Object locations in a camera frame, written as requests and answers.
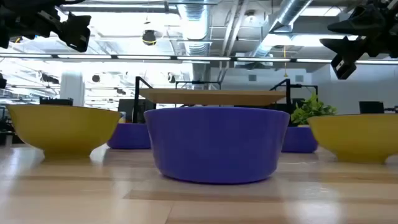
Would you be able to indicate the long ceiling light strip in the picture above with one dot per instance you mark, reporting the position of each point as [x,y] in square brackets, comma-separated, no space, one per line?
[143,57]

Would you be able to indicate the blue mini bowl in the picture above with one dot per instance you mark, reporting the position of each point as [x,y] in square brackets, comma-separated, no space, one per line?
[129,137]
[214,146]
[298,140]

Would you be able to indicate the black computer monitor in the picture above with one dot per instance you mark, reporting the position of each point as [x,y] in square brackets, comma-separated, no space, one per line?
[371,107]

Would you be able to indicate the yellow and white canister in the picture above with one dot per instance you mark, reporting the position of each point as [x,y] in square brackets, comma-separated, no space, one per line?
[123,117]

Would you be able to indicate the black hanging ceiling lamp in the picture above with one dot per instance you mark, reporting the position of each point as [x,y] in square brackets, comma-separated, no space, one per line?
[149,37]
[17,40]

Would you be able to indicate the white round column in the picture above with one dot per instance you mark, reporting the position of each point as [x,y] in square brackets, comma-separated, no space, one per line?
[72,88]

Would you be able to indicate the yellow pear print bowl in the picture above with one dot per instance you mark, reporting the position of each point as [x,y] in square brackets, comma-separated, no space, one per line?
[354,137]
[62,130]

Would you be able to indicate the silver spiral ventilation duct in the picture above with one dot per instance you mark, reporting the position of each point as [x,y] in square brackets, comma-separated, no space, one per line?
[289,12]
[194,25]

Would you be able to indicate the green plant in white pot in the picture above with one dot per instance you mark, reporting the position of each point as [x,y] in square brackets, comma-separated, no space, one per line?
[311,110]

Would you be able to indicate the black cabinet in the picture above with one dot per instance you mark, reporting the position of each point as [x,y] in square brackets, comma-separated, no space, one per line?
[56,101]

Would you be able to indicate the wooden shelf with black legs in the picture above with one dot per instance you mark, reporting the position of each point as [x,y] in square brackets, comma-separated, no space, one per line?
[211,97]

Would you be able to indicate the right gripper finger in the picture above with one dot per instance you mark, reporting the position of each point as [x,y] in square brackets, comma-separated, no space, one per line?
[346,51]
[363,21]

